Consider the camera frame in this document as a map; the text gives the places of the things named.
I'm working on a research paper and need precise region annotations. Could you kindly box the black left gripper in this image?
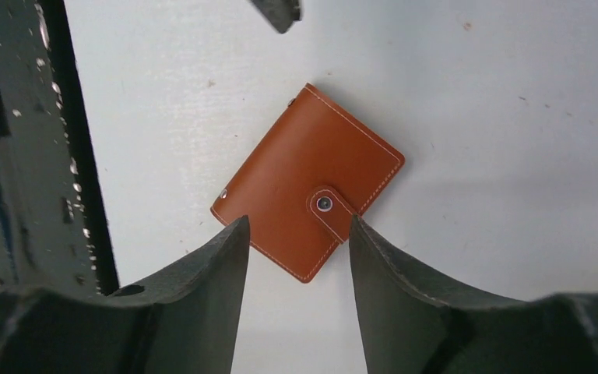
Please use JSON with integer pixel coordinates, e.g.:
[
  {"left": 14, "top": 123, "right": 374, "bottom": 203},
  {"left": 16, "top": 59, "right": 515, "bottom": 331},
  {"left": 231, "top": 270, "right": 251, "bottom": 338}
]
[{"left": 0, "top": 1, "right": 119, "bottom": 295}]

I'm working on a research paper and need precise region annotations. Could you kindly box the brown leather card holder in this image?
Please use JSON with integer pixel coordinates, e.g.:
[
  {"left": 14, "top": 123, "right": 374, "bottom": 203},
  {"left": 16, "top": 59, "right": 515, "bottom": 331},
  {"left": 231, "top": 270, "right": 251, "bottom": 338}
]
[{"left": 210, "top": 84, "right": 405, "bottom": 283}]

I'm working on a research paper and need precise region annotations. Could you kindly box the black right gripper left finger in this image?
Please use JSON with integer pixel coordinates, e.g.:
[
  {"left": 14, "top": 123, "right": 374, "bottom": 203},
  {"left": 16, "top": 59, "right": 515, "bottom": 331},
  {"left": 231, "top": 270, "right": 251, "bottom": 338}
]
[{"left": 0, "top": 217, "right": 250, "bottom": 373}]

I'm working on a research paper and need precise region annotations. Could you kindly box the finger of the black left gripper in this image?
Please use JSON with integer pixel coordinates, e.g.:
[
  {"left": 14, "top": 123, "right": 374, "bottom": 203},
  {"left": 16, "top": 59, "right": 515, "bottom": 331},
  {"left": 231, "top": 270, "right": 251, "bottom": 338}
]
[{"left": 251, "top": 0, "right": 302, "bottom": 34}]

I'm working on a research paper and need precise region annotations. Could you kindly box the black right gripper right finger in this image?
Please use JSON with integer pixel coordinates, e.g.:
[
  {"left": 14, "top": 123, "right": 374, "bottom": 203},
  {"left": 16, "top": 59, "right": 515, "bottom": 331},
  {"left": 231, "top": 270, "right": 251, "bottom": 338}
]
[{"left": 349, "top": 217, "right": 598, "bottom": 373}]

